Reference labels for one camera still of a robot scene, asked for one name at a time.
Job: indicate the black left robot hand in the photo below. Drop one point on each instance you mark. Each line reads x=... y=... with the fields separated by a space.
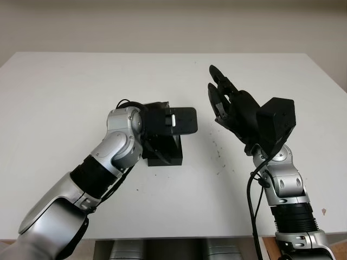
x=155 y=119

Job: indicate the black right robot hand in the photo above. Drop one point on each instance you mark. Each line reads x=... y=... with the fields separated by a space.
x=241 y=113

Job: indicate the black box lid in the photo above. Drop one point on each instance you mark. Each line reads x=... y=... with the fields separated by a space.
x=185 y=122

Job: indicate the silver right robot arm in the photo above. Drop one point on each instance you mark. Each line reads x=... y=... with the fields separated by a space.
x=284 y=184

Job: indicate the dark robot waist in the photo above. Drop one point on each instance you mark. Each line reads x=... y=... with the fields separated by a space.
x=174 y=250

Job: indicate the grey robot thigh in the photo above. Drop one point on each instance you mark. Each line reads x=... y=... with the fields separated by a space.
x=222 y=250

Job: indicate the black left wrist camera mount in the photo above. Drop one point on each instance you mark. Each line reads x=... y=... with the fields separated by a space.
x=158 y=147

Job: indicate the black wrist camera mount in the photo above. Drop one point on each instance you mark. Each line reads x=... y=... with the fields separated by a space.
x=276 y=119
x=158 y=147

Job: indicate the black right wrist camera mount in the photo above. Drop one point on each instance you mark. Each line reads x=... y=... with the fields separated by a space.
x=276 y=119

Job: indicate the black camera box base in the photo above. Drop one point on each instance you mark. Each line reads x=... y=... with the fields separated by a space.
x=176 y=162

